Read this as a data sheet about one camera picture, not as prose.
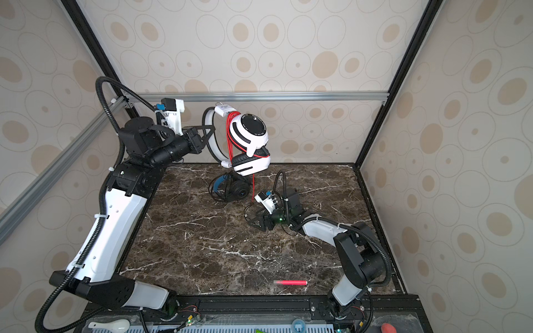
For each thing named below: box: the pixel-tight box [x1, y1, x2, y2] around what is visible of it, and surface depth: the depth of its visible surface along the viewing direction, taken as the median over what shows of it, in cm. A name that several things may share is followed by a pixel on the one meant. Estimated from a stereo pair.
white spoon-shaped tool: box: [88, 319, 131, 333], surface depth 71 cm
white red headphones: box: [201, 102, 271, 177], surface depth 49 cm
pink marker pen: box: [272, 279, 309, 286], surface depth 82 cm
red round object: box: [381, 322, 397, 333], surface depth 70 cm
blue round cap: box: [291, 318, 307, 333], surface depth 72 cm
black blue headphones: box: [208, 170, 252, 202], surface depth 105 cm
